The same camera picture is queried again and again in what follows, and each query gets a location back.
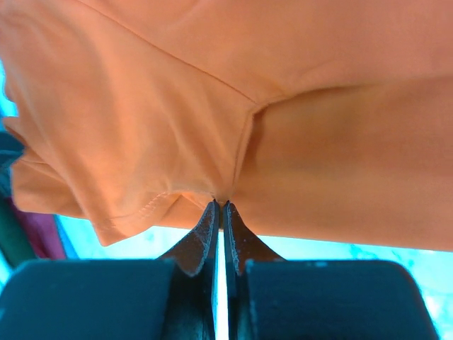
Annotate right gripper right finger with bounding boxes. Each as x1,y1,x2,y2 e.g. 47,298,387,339
222,201,285,339

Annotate crimson folded t shirt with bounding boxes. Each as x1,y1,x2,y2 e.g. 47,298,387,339
14,208,67,260

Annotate dark green folded t shirt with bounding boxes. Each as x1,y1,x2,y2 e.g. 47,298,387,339
0,198,36,268

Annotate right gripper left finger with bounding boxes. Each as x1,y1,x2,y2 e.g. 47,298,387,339
159,200,220,339

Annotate orange t shirt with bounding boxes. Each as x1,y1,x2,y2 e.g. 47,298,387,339
1,1,452,251

